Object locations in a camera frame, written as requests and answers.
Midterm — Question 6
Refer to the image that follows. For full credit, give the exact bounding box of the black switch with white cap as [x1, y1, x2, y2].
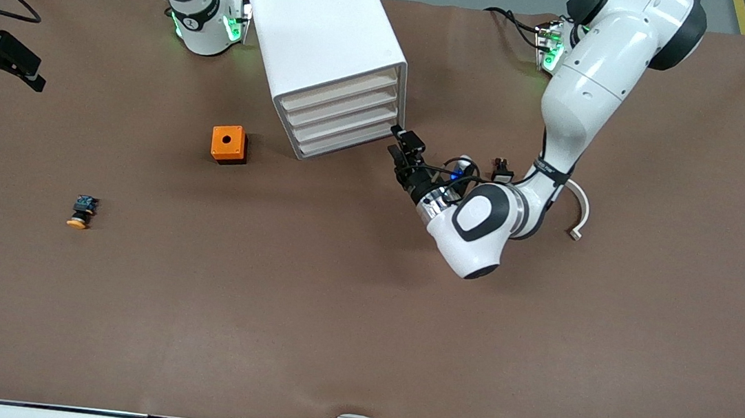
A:
[490, 157, 516, 184]

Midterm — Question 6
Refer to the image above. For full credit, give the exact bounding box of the orange box with hole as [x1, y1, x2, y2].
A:
[209, 123, 250, 167]

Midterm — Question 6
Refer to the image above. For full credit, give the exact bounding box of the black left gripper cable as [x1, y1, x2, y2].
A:
[438, 156, 497, 203]

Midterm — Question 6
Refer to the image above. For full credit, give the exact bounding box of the brown table mat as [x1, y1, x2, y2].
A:
[0, 0, 745, 418]

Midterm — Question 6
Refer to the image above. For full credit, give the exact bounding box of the yellow push button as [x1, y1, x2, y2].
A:
[65, 193, 101, 231]

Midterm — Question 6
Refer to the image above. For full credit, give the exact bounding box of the black arm base cable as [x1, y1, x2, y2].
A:
[480, 5, 550, 52]

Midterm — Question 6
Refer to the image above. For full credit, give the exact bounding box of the white semicircular pipe clamp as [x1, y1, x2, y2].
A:
[560, 180, 594, 242]

